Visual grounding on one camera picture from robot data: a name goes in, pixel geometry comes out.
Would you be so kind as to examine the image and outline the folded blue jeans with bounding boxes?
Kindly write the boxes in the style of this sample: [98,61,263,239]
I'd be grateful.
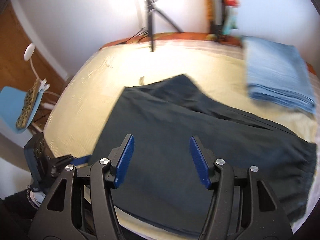
[242,36,316,114]

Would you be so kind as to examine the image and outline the blue chair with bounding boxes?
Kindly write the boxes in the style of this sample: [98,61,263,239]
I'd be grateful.
[0,86,43,134]

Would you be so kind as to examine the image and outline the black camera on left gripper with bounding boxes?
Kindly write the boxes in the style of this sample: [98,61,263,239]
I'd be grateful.
[23,133,52,191]

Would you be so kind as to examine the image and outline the folded tripod with cloth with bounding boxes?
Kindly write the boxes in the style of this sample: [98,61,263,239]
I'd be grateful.
[206,0,240,42]

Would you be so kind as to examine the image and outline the leopard print pouch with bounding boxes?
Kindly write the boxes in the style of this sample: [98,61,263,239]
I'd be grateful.
[16,79,41,129]

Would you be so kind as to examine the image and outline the dark green pants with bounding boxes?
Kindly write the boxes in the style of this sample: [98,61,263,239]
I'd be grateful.
[89,75,317,236]

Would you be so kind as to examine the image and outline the yellow striped bed sheet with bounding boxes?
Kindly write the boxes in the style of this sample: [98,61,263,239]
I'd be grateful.
[44,41,319,239]

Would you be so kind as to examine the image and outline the orange mattress edge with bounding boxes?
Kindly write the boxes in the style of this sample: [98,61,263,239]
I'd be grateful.
[99,32,242,50]

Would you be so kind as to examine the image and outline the white desk lamp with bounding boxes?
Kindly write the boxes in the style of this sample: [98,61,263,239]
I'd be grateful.
[23,42,51,91]

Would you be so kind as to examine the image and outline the black mini tripod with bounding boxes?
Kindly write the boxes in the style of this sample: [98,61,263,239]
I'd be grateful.
[123,0,185,53]

